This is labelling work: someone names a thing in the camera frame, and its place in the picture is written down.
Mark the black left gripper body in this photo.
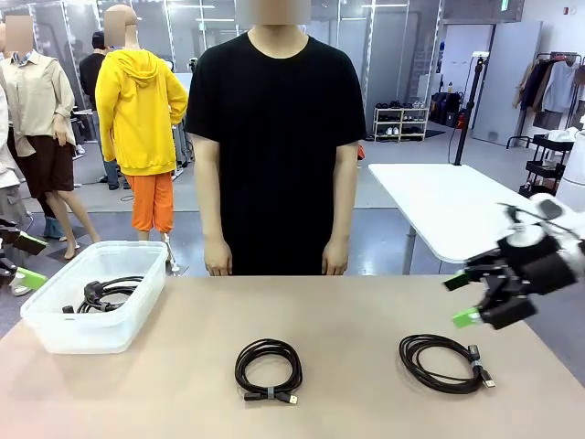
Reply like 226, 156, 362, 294
0, 218, 19, 289

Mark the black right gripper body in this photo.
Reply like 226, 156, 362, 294
497, 232, 578, 296

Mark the thin black cable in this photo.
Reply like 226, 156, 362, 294
61, 292, 120, 315

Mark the thick black power cable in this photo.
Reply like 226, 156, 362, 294
75, 276, 144, 315

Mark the black USB cable grey tie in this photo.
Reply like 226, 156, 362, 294
234, 337, 303, 406
399, 333, 497, 395

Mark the person's right forearm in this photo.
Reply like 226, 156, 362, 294
195, 180, 230, 243

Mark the person's left hand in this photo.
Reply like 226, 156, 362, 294
322, 237, 351, 276

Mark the person's right hand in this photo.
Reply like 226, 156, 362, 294
204, 237, 234, 277

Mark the person in beige clothes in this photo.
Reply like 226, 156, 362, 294
0, 81, 34, 298

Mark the white side table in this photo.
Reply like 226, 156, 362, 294
367, 162, 557, 276

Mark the clear plastic storage bin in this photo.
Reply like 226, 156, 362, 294
20, 241, 169, 355

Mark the black utility cart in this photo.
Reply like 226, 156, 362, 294
519, 132, 576, 198

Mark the mannequin in beige shirt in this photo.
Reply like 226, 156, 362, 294
0, 13, 101, 262

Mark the mannequin in yellow hoodie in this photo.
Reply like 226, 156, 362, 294
94, 4, 189, 274

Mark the dark bags pile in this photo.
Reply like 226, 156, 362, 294
431, 91, 463, 128

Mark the wooden shoe rack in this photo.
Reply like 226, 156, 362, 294
373, 100, 431, 143

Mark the black pole stand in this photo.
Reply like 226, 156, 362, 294
452, 52, 490, 166

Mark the clothes rack with garments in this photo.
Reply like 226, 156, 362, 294
505, 50, 585, 150

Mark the background person in black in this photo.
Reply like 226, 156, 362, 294
80, 30, 132, 191

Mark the grey partition panel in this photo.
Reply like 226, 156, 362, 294
473, 20, 543, 146

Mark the person in black T-shirt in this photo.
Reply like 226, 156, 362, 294
185, 0, 367, 276

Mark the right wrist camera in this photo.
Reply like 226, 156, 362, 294
500, 194, 577, 248

